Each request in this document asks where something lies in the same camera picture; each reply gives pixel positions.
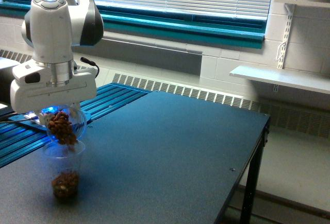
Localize white desk edge left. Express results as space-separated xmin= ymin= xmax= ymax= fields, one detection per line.
xmin=0 ymin=57 xmax=20 ymax=70

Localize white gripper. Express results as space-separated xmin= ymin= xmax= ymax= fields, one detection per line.
xmin=10 ymin=61 xmax=96 ymax=113

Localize white lower wall shelf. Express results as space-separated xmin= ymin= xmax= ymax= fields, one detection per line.
xmin=229 ymin=65 xmax=329 ymax=94

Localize clear plastic cup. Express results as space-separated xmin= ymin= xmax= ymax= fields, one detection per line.
xmin=43 ymin=141 xmax=86 ymax=199
xmin=38 ymin=105 xmax=87 ymax=146

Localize brown almonds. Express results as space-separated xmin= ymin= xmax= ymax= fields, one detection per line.
xmin=47 ymin=111 xmax=78 ymax=152

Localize white upper wall shelf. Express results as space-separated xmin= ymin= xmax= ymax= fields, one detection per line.
xmin=274 ymin=0 xmax=330 ymax=8

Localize white shelf bracket rail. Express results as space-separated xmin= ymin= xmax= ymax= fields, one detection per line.
xmin=276 ymin=0 xmax=296 ymax=70

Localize black table leg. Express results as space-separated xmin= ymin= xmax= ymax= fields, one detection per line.
xmin=239 ymin=118 xmax=271 ymax=223

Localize black cables at base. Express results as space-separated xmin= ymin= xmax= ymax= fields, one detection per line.
xmin=0 ymin=114 xmax=39 ymax=125

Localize white wall shelf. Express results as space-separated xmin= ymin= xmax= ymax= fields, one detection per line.
xmin=229 ymin=65 xmax=329 ymax=94
xmin=274 ymin=0 xmax=330 ymax=8

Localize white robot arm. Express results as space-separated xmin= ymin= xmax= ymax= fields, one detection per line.
xmin=10 ymin=0 xmax=104 ymax=113

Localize clear plastic cup on table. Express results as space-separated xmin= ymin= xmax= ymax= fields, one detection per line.
xmin=43 ymin=141 xmax=86 ymax=199

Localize blue ribbed aluminium rail panel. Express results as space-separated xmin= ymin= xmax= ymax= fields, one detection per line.
xmin=1 ymin=83 xmax=150 ymax=167

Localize baseboard radiator vent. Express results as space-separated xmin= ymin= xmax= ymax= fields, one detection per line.
xmin=0 ymin=49 xmax=330 ymax=139

